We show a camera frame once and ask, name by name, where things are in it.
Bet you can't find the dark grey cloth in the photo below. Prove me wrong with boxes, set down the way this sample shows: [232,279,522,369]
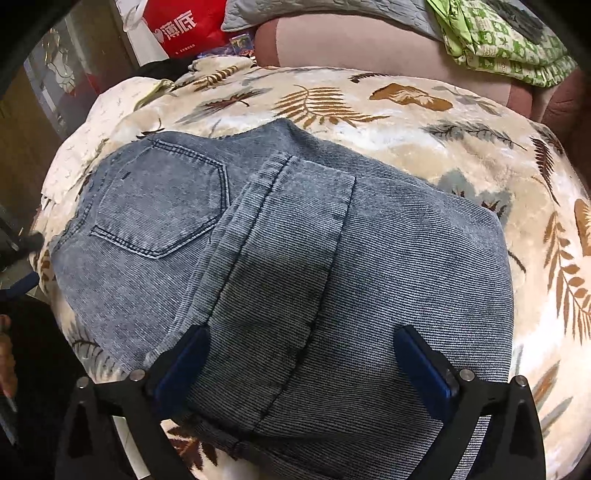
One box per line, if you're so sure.
[503,0,555,42]

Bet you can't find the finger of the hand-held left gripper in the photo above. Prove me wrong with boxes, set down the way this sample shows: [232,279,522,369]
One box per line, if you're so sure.
[0,271,40,301]
[0,226,44,259]

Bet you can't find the glass door cabinet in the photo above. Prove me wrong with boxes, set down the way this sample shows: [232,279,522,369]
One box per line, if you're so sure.
[18,14,139,153]

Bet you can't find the red shopping bag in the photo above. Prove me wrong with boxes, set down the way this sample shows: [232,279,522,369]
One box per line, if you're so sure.
[115,0,232,60]

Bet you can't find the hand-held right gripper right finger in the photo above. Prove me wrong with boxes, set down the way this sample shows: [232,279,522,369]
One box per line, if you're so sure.
[393,325,541,480]

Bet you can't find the grey quilted pillow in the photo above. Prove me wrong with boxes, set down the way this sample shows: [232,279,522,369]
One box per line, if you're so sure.
[222,0,439,38]

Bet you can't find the pink brown plush cushion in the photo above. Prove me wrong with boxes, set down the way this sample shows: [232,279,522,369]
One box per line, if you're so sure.
[254,14,587,134]

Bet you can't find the blue denim pants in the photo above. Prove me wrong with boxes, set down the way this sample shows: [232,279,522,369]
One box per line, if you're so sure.
[50,117,515,480]

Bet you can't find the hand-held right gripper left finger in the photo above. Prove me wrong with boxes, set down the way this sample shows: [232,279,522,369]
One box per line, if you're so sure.
[55,325,211,480]

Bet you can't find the person's left hand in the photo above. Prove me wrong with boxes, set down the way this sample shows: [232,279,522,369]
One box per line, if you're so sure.
[0,314,19,400]

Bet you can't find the small colourful packets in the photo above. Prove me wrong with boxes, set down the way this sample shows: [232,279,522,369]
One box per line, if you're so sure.
[194,34,257,61]

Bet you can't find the leaf print plush blanket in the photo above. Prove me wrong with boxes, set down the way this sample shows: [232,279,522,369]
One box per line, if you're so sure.
[32,62,591,480]

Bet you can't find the black cloth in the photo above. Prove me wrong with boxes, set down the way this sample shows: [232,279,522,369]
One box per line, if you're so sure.
[139,58,195,77]

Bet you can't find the green patterned cloth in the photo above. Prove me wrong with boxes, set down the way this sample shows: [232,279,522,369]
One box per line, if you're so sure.
[425,0,580,88]

